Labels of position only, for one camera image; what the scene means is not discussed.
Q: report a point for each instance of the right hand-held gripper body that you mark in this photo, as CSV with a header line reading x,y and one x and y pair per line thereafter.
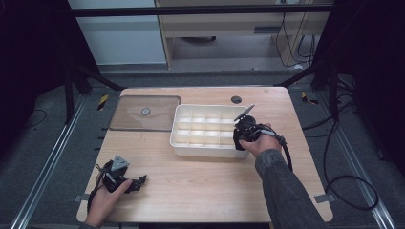
x,y
246,127

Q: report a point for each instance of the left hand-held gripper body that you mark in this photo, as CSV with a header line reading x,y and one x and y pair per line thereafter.
x,y
114,174

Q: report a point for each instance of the white divided storage box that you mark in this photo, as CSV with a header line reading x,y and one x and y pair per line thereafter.
x,y
207,130

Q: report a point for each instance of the person's right hand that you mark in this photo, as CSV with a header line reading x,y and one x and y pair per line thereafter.
x,y
262,143

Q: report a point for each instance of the person's left hand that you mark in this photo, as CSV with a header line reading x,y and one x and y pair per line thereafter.
x,y
103,202

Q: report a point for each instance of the round dark table grommet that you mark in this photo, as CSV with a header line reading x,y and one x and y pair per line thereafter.
x,y
236,99

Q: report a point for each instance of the transparent plastic lid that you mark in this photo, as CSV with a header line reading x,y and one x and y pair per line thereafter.
x,y
149,119

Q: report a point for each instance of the black metal stand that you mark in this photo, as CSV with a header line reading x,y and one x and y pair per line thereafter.
x,y
321,79
81,78

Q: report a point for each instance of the light wooden desk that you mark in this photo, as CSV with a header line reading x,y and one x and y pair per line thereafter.
x,y
223,27

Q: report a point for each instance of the white cabinet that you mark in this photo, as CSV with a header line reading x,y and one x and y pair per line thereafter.
x,y
121,39

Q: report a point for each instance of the grey metal table bracket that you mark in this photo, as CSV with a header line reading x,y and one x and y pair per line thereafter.
x,y
82,197
324,198

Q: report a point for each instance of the aluminium floor rail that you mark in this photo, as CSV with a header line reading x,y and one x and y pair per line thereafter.
x,y
47,162
358,165

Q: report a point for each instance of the black horizontal frame bar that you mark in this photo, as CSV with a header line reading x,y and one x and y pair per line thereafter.
x,y
197,11

